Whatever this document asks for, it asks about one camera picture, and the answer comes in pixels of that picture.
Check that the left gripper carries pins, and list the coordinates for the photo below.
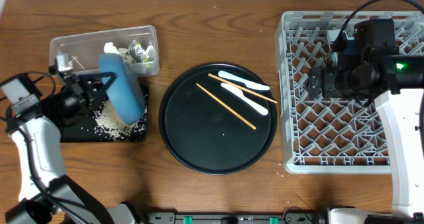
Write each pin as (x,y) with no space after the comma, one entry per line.
(75,87)

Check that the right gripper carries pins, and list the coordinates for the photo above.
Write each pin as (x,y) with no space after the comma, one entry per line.
(328,74)

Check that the dark blue plate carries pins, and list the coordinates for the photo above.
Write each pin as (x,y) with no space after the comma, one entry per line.
(125,92)

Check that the white tissue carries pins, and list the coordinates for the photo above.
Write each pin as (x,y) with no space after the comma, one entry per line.
(110,48)
(150,53)

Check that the yellow foil snack wrapper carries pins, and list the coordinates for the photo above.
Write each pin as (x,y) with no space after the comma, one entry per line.
(137,52)

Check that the round black serving tray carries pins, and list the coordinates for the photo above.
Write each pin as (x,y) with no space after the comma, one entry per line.
(206,137)

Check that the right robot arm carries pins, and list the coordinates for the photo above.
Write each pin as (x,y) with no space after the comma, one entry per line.
(371,69)

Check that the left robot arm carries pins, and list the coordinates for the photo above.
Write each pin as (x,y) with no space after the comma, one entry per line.
(35,125)

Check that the clear plastic waste bin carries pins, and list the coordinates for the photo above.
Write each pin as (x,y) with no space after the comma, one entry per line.
(86,48)

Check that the grey dishwasher rack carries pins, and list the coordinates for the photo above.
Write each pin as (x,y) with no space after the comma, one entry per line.
(324,136)

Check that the black rectangular tray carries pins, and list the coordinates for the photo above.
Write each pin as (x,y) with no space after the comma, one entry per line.
(83,129)

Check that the light blue plastic knife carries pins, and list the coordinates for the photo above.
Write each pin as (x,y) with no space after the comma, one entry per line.
(247,83)

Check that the left wooden chopstick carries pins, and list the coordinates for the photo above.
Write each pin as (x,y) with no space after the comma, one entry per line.
(226,107)

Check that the wooden chopstick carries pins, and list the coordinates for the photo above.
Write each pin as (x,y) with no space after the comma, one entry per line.
(226,107)
(242,88)

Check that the right wooden chopstick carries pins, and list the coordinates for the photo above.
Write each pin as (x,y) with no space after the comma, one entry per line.
(242,88)

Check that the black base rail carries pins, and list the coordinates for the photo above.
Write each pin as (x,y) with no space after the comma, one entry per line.
(295,216)

